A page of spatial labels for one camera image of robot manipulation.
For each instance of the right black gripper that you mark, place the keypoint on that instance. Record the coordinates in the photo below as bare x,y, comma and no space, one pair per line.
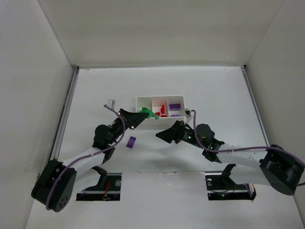
178,131

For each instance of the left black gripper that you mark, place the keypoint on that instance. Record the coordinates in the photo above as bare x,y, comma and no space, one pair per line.
126,119

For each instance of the green leafy lego piece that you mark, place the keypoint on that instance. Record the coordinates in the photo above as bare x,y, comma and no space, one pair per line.
150,113

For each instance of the purple rectangular lego brick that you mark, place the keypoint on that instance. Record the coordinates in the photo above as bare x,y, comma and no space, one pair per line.
131,142

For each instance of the red zigzag lego piece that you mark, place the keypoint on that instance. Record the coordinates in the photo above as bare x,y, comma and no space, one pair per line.
163,109

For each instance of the purple printed lego brick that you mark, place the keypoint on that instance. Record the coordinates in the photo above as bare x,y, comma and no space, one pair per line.
174,107

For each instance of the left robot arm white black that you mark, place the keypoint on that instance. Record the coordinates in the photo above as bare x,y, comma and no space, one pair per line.
59,180

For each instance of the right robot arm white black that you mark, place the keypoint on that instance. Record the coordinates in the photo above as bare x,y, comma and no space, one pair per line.
264,165

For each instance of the white three-compartment container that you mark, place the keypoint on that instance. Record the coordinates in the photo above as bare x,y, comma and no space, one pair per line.
155,103

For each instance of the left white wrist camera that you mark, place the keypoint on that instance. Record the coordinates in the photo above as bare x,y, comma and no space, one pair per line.
111,103

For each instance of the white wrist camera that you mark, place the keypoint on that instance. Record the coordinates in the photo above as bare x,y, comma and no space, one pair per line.
187,113
111,103

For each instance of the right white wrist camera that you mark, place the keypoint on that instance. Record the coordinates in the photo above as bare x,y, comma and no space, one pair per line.
187,113

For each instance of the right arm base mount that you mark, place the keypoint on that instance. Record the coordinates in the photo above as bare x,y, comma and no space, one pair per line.
221,187

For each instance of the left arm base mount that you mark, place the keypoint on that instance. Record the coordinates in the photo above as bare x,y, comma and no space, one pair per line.
107,188

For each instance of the left aluminium table rail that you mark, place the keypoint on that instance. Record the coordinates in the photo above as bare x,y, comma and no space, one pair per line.
58,138

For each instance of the aluminium table rail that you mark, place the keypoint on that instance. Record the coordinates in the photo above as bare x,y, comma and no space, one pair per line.
247,82
58,138

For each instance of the right aluminium table rail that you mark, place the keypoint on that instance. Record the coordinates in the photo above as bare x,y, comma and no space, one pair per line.
247,82

